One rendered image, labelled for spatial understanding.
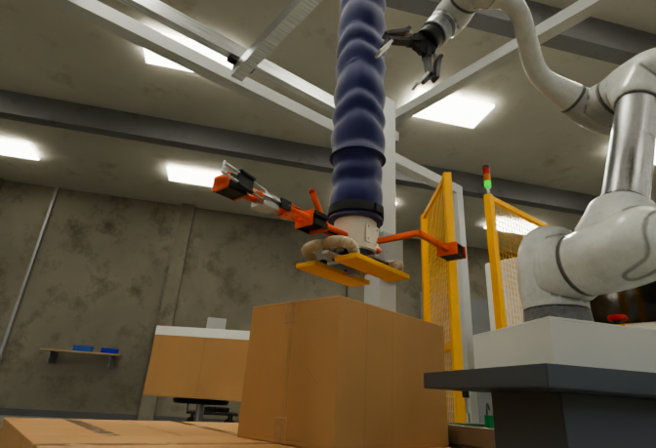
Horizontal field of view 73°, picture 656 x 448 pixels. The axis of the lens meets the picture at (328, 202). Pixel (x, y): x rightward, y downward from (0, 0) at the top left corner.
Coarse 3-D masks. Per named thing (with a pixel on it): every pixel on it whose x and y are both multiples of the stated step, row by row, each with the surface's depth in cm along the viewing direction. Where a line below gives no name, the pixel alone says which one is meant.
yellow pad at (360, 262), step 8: (336, 256) 154; (344, 256) 151; (352, 256) 149; (360, 256) 149; (344, 264) 156; (352, 264) 155; (360, 264) 155; (368, 264) 154; (376, 264) 155; (384, 264) 159; (368, 272) 165; (376, 272) 164; (384, 272) 164; (392, 272) 163; (400, 272) 166; (392, 280) 174
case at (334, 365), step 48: (288, 336) 136; (336, 336) 123; (384, 336) 138; (432, 336) 159; (288, 384) 129; (336, 384) 118; (384, 384) 133; (240, 432) 136; (288, 432) 123; (336, 432) 114; (384, 432) 127; (432, 432) 145
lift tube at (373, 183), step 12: (336, 156) 183; (348, 156) 178; (360, 156) 177; (372, 156) 180; (336, 168) 180; (348, 168) 175; (360, 168) 174; (372, 168) 176; (336, 180) 178; (348, 180) 174; (360, 180) 173; (372, 180) 175; (336, 192) 174; (348, 192) 170; (360, 192) 170; (372, 192) 172; (336, 216) 171; (372, 216) 169
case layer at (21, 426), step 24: (0, 432) 145; (24, 432) 112; (48, 432) 115; (72, 432) 119; (96, 432) 123; (120, 432) 127; (144, 432) 131; (168, 432) 135; (192, 432) 140; (216, 432) 145
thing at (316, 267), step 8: (304, 264) 163; (312, 264) 160; (320, 264) 162; (312, 272) 170; (320, 272) 169; (328, 272) 168; (336, 272) 168; (344, 272) 171; (336, 280) 179; (344, 280) 178; (352, 280) 177; (360, 280) 178; (368, 280) 182
